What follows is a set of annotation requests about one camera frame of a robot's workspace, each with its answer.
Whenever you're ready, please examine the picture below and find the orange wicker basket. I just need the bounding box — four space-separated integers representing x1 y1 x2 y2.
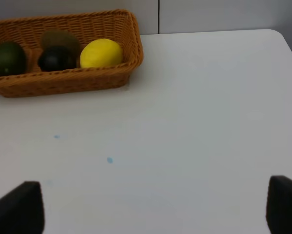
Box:
0 9 144 98

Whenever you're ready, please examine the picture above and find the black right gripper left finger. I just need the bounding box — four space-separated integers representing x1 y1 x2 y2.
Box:
0 181 45 234

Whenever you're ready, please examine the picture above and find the green lime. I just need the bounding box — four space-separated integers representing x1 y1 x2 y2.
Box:
0 41 26 77

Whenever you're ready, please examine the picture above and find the dark round mangosteen fruit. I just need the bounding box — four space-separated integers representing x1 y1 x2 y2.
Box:
38 46 77 72

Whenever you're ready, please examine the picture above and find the yellow lemon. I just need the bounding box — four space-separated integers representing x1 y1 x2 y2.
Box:
80 39 123 68

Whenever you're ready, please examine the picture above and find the brown kiwi fruit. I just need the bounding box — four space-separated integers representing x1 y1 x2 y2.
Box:
41 30 81 56

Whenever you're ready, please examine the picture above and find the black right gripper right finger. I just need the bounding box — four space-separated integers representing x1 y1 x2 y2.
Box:
266 175 292 234

